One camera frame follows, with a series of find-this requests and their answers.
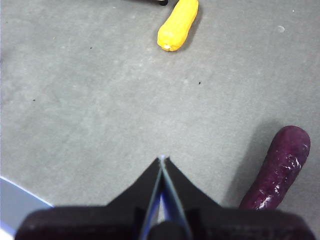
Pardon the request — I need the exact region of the yellow corn cob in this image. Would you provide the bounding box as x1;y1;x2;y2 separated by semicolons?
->
156;0;200;53

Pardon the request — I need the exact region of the purple sweet potato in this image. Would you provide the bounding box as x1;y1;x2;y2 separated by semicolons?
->
238;125;312;211

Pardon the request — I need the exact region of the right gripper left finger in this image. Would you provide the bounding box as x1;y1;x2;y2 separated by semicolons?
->
14;156;163;240

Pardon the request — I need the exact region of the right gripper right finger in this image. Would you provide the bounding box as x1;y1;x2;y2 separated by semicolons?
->
163;157;316;240

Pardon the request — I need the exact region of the cream toaster oven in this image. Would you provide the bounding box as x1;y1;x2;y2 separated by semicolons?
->
119;0;169;7

